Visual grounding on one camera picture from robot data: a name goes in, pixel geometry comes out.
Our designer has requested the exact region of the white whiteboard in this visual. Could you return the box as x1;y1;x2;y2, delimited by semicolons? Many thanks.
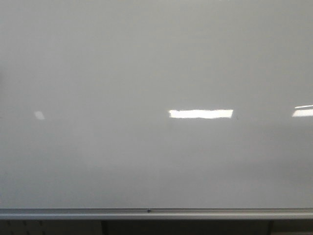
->
0;0;313;209

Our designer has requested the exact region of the grey aluminium marker tray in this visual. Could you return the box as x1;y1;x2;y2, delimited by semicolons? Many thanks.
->
0;208;313;220

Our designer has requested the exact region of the grey pegboard panel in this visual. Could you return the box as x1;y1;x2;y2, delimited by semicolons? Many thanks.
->
0;220;103;235

